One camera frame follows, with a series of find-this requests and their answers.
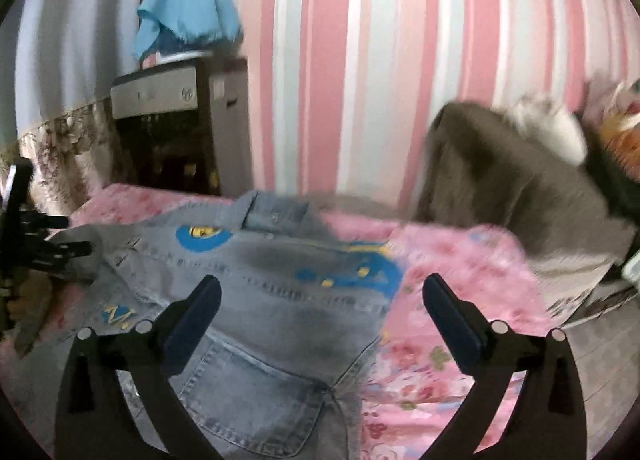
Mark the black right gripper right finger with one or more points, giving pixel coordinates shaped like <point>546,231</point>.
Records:
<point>549,418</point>

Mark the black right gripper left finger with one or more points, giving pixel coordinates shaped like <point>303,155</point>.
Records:
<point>93,420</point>

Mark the light blue denim jacket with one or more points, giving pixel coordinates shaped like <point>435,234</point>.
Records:
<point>279,371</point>

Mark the floral beige curtain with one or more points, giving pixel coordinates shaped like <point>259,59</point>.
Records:
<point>74,155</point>

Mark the white patterned quilt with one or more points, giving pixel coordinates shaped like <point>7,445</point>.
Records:
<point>631,270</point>

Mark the grey brown folded blanket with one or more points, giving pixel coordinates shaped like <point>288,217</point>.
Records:
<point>480,171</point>

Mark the blue cloth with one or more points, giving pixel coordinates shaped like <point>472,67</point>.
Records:
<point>175,26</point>

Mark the white plush pillow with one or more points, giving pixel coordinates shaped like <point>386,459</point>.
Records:
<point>539,118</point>

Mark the orange patterned bag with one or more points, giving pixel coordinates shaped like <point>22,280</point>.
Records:
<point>618,129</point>

